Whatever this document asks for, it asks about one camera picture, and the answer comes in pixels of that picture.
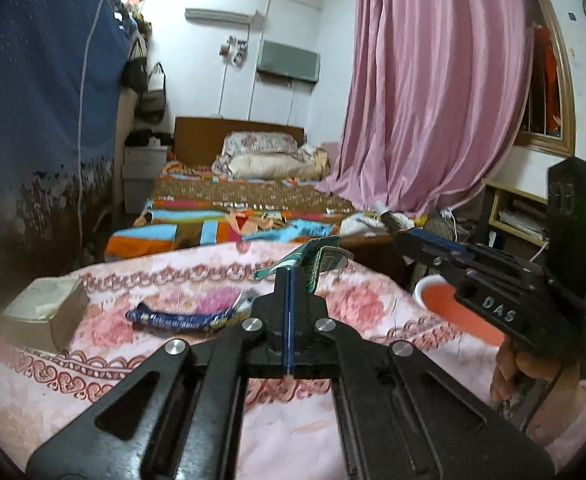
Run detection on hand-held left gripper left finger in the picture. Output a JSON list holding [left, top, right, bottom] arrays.
[[25, 267, 291, 480]]

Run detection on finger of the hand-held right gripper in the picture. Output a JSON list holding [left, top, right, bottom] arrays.
[[410, 229, 476, 257], [393, 232, 470, 283]]

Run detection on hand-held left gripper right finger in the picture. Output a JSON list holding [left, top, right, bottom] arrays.
[[290, 267, 557, 480]]

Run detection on orange basin with white rim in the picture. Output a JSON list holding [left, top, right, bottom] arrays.
[[413, 276, 513, 349]]

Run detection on blue wrapper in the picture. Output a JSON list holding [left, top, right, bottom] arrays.
[[125, 302, 239, 334]]

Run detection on silver foil wrapper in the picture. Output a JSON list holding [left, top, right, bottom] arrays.
[[229, 287, 262, 319]]

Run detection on green and white wrapper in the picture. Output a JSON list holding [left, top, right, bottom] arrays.
[[254, 237, 355, 297]]

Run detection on person's right forearm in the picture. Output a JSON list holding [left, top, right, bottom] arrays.
[[520, 379, 586, 463]]

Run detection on person's right hand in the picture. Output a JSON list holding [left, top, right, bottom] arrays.
[[490, 346, 582, 404]]

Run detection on black quilted bag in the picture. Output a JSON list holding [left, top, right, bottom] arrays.
[[418, 209, 474, 240]]

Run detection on wooden desk shelf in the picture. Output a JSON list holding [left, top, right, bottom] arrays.
[[477, 179, 586, 288]]

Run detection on white crumpled cloth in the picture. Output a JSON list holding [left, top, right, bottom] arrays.
[[340, 210, 420, 237]]

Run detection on stack of papers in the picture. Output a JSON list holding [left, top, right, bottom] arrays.
[[498, 200, 550, 239]]

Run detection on yellow cloth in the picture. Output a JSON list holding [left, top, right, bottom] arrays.
[[298, 145, 332, 177]]

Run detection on pink curtain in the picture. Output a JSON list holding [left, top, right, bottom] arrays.
[[315, 0, 537, 214]]

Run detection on beige folded quilt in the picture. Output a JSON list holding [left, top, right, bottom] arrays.
[[212, 152, 325, 182]]

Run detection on old yellowed book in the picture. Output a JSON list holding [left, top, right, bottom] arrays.
[[0, 276, 92, 354]]

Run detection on gold framed picture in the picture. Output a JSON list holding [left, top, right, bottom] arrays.
[[514, 0, 577, 159]]

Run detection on bed with colourful blanket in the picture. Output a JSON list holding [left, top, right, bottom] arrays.
[[105, 161, 390, 262]]

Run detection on floral pillow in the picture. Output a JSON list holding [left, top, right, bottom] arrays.
[[223, 131, 300, 157]]

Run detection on white nightstand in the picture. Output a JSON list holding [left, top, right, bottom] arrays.
[[122, 145, 175, 217]]

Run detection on wooden headboard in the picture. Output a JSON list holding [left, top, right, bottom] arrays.
[[174, 116, 307, 167]]

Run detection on black clothing pile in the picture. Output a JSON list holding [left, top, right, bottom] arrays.
[[125, 130, 175, 149]]

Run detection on grey and white handbag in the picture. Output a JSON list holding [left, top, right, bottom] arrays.
[[138, 62, 168, 124]]

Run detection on white air conditioner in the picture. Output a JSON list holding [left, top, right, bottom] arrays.
[[184, 7, 255, 26]]

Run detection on black handbag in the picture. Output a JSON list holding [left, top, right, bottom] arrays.
[[122, 40, 149, 92]]

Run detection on blue fabric wardrobe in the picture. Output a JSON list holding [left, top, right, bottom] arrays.
[[0, 0, 134, 281]]

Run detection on plush items on wardrobe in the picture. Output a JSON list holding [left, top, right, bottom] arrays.
[[123, 8, 152, 37]]

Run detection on wall television with green cover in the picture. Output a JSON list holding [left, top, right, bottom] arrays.
[[256, 40, 322, 84]]

